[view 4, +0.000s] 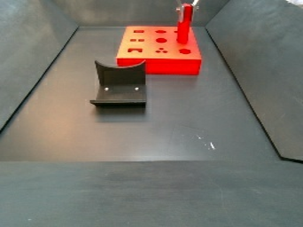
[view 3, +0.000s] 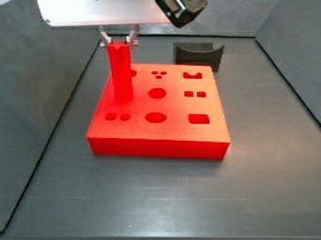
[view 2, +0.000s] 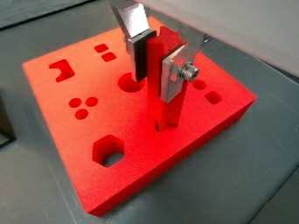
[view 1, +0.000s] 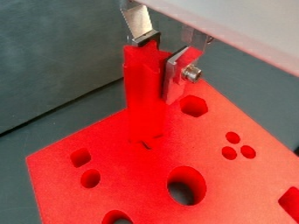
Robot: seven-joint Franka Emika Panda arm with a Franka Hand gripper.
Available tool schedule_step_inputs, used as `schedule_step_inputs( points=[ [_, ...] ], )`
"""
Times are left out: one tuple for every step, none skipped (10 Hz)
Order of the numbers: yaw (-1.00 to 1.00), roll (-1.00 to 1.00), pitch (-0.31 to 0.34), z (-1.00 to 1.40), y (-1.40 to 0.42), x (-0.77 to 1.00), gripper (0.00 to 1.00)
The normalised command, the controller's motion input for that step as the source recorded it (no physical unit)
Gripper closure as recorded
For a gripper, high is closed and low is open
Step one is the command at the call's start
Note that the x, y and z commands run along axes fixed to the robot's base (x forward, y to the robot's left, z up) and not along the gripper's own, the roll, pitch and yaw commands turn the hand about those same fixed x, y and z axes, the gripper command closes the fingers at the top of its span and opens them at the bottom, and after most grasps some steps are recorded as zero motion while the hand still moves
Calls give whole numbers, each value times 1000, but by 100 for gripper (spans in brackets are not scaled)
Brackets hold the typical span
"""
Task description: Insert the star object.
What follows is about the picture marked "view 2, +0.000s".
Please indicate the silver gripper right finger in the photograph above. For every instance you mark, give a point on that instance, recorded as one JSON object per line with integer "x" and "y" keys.
{"x": 178, "y": 63}

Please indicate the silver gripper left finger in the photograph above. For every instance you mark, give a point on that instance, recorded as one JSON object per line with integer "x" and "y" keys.
{"x": 131, "y": 17}

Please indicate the red star prism peg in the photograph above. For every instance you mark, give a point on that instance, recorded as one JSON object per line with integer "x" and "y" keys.
{"x": 164, "y": 113}

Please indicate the red shape sorter board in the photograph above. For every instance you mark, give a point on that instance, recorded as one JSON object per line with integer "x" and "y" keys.
{"x": 112, "y": 149}

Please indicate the black curved block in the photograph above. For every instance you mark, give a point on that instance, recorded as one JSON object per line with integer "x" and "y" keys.
{"x": 7, "y": 132}

